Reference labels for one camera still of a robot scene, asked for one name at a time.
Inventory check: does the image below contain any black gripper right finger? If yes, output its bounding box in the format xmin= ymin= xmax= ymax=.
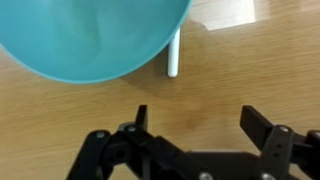
xmin=240 ymin=105 xmax=320 ymax=180

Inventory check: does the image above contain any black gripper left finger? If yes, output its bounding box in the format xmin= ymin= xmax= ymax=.
xmin=66 ymin=105 xmax=187 ymax=180

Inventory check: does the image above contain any blue and white pen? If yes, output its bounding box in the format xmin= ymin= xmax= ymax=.
xmin=167 ymin=30 xmax=181 ymax=77

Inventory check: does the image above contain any light blue bowl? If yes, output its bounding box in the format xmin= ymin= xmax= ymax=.
xmin=0 ymin=0 xmax=192 ymax=84

